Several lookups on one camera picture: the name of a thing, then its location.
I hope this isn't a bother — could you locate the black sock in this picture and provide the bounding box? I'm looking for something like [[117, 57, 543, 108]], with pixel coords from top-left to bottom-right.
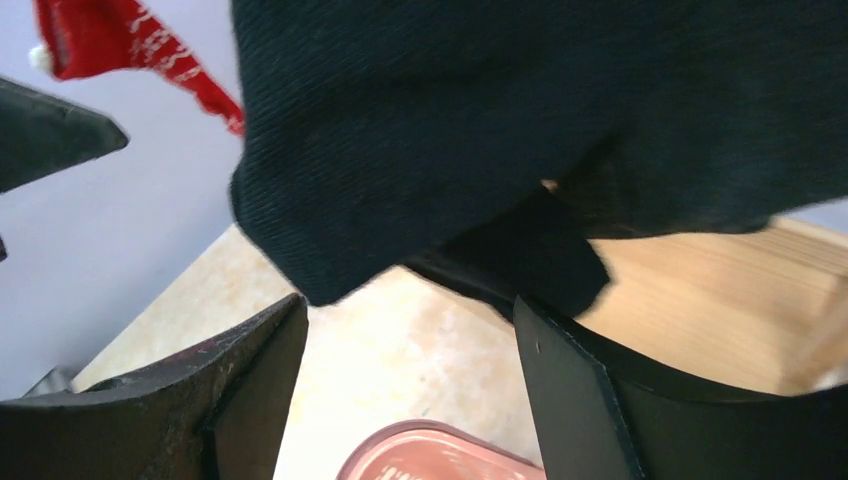
[[230, 1, 847, 317]]

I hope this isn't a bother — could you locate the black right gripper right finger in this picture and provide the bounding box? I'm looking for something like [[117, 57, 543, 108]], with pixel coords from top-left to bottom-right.
[[514, 300, 847, 480]]

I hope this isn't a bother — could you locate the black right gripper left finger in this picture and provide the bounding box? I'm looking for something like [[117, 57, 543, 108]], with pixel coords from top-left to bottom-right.
[[1, 294, 308, 479]]

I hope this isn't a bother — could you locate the pink plastic laundry basket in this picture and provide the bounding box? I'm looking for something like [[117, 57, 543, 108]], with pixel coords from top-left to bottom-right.
[[336, 419, 546, 480]]

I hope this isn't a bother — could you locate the red patterned sock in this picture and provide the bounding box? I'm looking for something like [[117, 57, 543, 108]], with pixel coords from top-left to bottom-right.
[[29, 0, 245, 136]]

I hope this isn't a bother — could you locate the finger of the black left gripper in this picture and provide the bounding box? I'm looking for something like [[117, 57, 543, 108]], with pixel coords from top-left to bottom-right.
[[1, 77, 129, 194]]

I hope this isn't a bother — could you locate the wooden drying rack frame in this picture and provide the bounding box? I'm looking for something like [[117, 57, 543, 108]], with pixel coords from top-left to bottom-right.
[[582, 218, 847, 395]]

